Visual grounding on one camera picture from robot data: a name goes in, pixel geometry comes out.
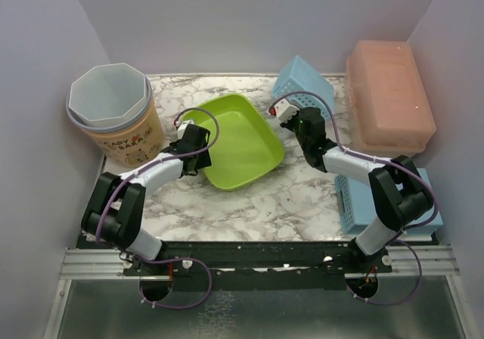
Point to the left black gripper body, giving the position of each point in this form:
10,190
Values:
203,160

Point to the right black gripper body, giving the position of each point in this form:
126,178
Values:
293,124

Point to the small blue perforated basket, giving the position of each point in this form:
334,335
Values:
299,75

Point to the green plastic tray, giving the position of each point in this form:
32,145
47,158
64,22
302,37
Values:
247,147

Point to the pink translucent lidded box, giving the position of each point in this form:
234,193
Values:
387,106

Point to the large blue perforated basket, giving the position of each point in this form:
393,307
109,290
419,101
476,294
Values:
405,202

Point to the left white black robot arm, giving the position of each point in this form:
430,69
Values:
114,211

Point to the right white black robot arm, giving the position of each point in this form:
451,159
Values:
325,155

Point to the orange capybara bucket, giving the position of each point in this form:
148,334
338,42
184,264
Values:
129,144

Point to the white octagonal inner bin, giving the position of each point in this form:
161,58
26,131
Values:
108,94

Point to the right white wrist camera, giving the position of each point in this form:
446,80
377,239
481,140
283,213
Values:
284,110

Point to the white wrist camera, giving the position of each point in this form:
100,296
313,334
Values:
181,128
284,110

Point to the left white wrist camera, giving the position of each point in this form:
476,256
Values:
181,128

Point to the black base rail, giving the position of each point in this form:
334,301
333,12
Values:
252,266

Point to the aluminium extrusion rail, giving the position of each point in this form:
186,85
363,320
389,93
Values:
430,260

